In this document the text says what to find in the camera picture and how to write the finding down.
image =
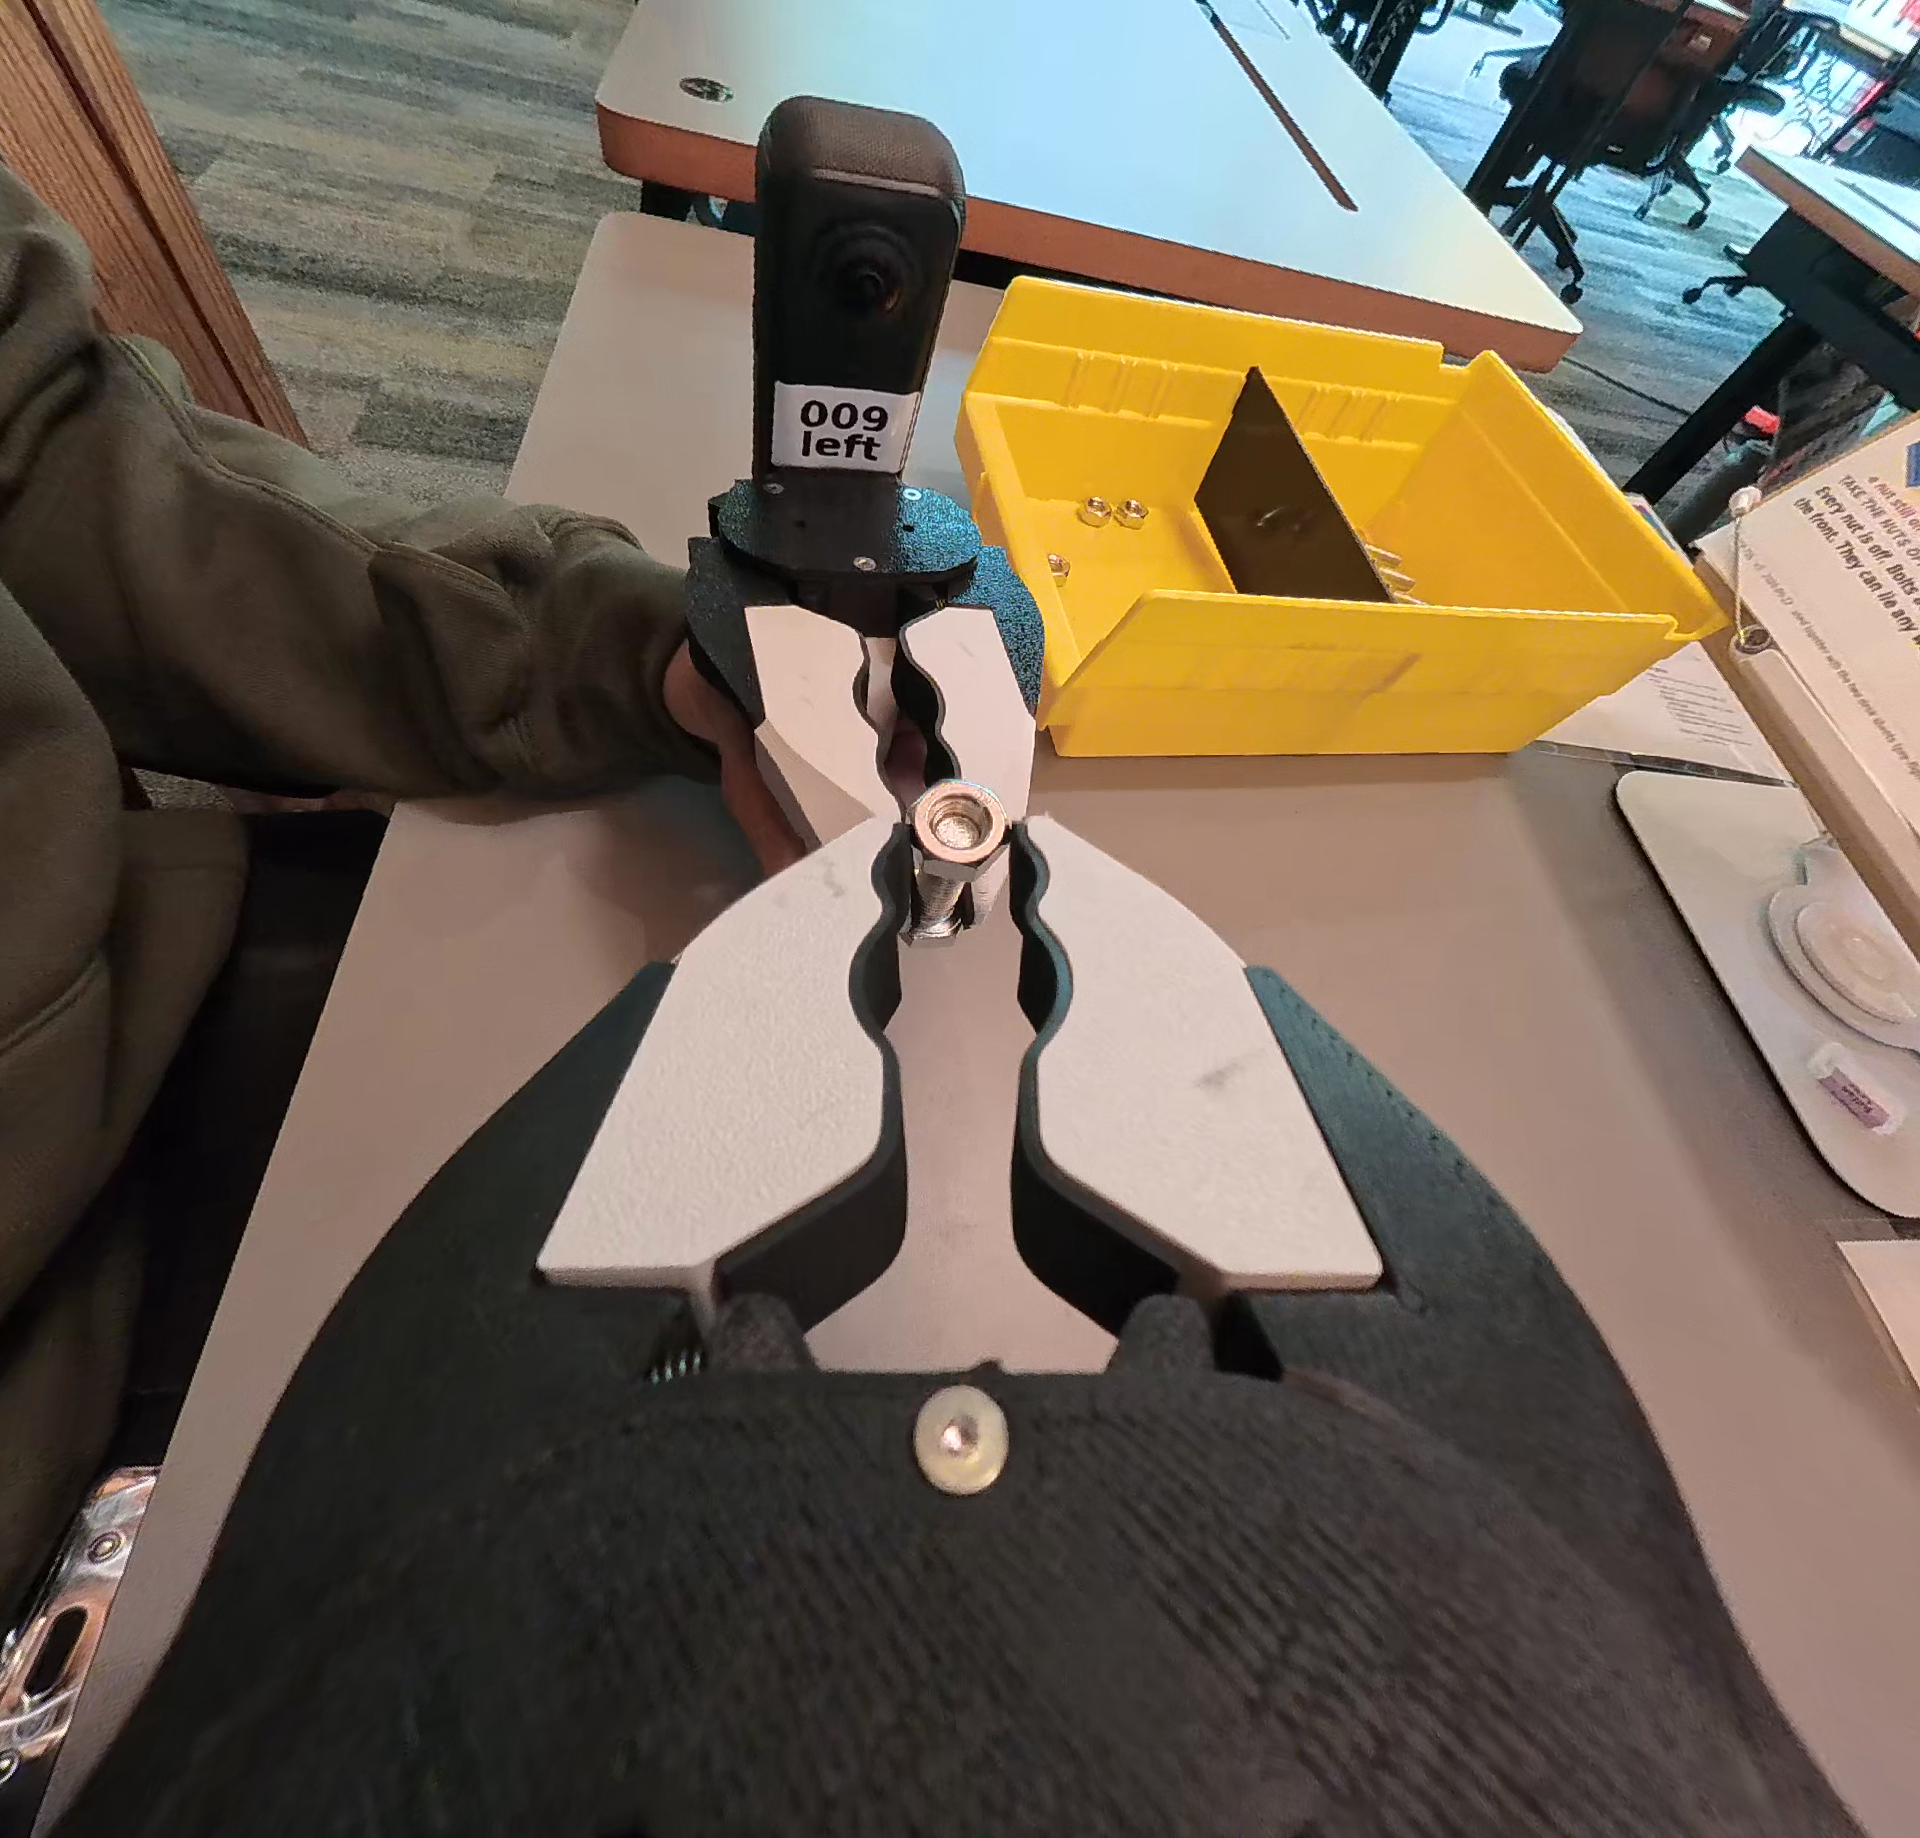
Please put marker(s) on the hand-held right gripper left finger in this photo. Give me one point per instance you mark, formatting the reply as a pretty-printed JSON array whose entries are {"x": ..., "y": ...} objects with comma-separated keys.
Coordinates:
[{"x": 721, "y": 1088}]

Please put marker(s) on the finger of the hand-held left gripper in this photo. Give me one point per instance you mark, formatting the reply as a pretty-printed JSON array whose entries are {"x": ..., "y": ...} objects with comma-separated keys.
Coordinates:
[
  {"x": 974, "y": 699},
  {"x": 802, "y": 713}
]

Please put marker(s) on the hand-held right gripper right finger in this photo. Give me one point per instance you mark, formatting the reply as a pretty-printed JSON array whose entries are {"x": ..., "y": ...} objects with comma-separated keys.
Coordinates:
[{"x": 1201, "y": 1118}]

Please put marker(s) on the silver bolt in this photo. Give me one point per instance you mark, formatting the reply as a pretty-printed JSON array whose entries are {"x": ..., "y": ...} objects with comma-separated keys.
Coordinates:
[
  {"x": 1394, "y": 574},
  {"x": 938, "y": 917}
]

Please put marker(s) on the yellow storage bin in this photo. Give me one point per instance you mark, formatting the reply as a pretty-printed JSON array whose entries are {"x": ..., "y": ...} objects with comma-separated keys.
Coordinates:
[{"x": 1351, "y": 669}]

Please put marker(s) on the grey desk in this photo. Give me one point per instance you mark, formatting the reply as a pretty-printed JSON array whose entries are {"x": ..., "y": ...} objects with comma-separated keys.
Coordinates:
[{"x": 1424, "y": 938}]

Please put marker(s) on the person's left hand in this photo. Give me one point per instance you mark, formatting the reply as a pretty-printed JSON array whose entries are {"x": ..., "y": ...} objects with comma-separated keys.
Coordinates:
[{"x": 721, "y": 758}]

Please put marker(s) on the white wood-edged table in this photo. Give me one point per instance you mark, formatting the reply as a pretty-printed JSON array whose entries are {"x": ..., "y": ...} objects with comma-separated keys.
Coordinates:
[{"x": 974, "y": 68}]

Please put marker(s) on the black bin divider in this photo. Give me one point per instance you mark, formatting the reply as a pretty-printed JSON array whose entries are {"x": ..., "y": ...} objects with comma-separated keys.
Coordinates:
[{"x": 1274, "y": 473}]

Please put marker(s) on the person's olive jacket torso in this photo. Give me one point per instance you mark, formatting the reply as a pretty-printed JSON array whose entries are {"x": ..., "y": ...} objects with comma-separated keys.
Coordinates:
[{"x": 91, "y": 1042}]

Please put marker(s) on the small purple labelled tube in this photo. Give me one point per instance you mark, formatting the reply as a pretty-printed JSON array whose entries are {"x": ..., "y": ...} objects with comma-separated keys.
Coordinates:
[{"x": 1857, "y": 1090}]

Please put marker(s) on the wooden cabinet side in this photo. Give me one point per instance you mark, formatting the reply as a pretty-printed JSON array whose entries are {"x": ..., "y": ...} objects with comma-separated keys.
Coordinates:
[{"x": 91, "y": 142}]

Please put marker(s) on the black office chair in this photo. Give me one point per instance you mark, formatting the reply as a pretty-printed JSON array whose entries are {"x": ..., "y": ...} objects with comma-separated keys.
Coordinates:
[{"x": 1673, "y": 142}]

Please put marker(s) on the black-framed white table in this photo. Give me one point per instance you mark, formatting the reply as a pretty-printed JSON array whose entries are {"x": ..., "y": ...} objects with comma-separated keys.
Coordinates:
[{"x": 1845, "y": 189}]

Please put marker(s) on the chrome chair frame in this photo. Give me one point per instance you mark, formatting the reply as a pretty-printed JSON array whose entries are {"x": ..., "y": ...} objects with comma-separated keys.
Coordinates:
[{"x": 60, "y": 1612}]

